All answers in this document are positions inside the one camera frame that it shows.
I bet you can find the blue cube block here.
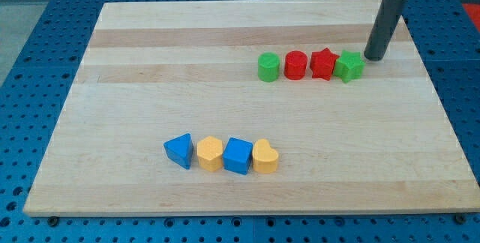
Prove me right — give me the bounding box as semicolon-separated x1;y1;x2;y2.
223;137;253;175

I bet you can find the red star block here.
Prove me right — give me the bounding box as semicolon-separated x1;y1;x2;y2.
310;48;339;81

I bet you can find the yellow hexagon block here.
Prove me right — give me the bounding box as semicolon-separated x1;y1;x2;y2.
196;136;224;172

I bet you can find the red cylinder block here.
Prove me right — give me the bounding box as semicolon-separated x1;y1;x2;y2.
283;50;308;80

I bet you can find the green cylinder block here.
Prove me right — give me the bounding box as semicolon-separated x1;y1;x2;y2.
257;52;280;82

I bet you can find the green star block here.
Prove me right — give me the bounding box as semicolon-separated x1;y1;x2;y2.
333;50;365;83

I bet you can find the yellow heart block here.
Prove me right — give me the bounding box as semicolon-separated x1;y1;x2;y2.
252;139;279;174

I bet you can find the blue triangle block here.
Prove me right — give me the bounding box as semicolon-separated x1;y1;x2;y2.
163;133;194;170

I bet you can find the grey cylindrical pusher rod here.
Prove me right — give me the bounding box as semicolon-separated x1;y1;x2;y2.
364;0;407;62

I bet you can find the wooden board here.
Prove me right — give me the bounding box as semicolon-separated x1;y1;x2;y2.
23;0;479;217

